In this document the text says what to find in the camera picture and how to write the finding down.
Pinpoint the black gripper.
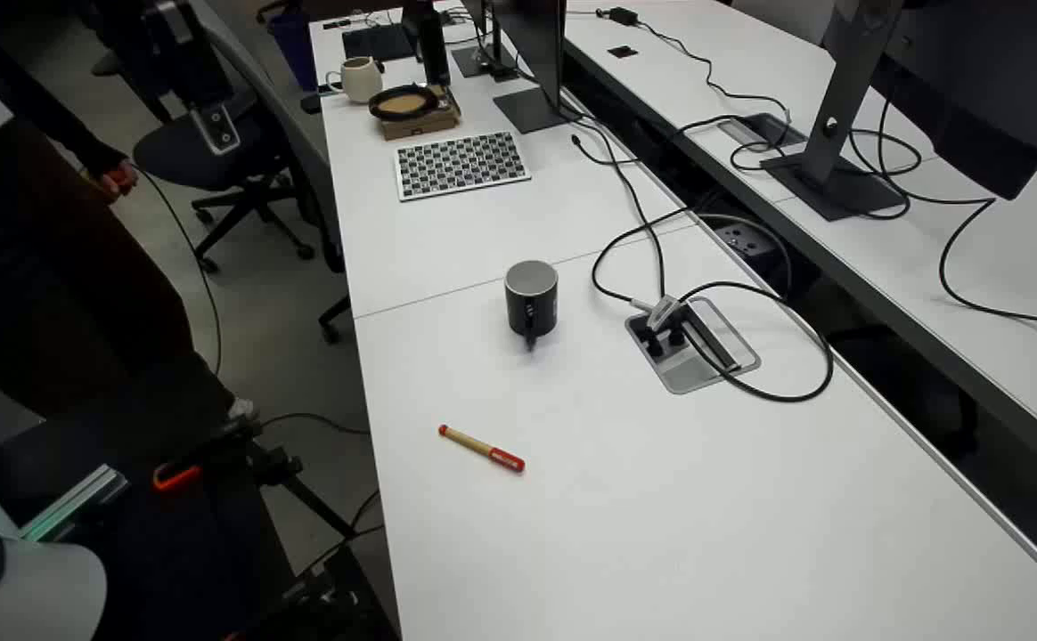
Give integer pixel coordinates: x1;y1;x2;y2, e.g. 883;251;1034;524
139;0;250;160

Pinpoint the black cup with handle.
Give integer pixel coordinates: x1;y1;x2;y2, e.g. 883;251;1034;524
502;258;564;356

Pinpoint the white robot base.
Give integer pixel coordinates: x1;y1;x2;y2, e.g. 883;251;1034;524
0;448;110;641

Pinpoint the operator hand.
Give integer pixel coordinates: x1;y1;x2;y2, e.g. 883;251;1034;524
92;158;143;203

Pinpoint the black office chair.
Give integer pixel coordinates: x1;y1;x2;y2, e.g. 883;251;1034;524
92;45;320;279

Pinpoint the grey office chair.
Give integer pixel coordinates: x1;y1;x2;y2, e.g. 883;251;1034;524
189;0;361;348

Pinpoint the white mug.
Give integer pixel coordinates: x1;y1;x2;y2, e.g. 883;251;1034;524
329;55;387;107

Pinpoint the black flat pad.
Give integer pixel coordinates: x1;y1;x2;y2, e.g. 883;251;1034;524
337;23;419;65

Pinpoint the person in dark clothing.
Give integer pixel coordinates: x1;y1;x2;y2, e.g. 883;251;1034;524
0;0;242;419

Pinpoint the black white checkerboard sheet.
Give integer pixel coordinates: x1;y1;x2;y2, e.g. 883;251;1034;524
390;129;533;205

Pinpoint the black monitor stand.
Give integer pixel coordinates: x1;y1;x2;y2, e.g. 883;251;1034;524
461;0;533;87

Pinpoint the black computer monitor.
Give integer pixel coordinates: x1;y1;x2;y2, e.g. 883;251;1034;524
868;0;1037;203
491;0;570;115

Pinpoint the black tripod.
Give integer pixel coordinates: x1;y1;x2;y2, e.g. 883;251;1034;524
198;413;363;545

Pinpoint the aluminium profile bar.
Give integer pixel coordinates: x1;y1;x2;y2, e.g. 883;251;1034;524
15;463;135;545

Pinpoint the red and tan marker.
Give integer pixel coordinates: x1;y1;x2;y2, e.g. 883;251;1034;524
436;419;529;477

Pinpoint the black mounting plate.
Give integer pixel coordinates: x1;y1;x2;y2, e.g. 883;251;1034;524
0;354;278;641

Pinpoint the black equipment on floor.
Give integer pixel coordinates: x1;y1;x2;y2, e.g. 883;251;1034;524
242;545;404;641

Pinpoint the black power strip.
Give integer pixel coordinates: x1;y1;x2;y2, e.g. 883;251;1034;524
717;216;794;270

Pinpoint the silver monitor stand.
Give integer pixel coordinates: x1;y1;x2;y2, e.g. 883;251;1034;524
758;0;914;226

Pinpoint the thin black floor cable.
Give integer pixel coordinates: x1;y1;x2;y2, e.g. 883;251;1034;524
135;171;229;374

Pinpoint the dark monitor base plate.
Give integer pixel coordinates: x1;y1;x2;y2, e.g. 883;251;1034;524
491;87;592;137

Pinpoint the black clamp with orange handle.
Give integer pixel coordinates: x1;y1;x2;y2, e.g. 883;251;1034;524
151;456;209;495

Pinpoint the silver table cable port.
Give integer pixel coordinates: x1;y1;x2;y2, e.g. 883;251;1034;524
622;296;766;398
717;110;810;154

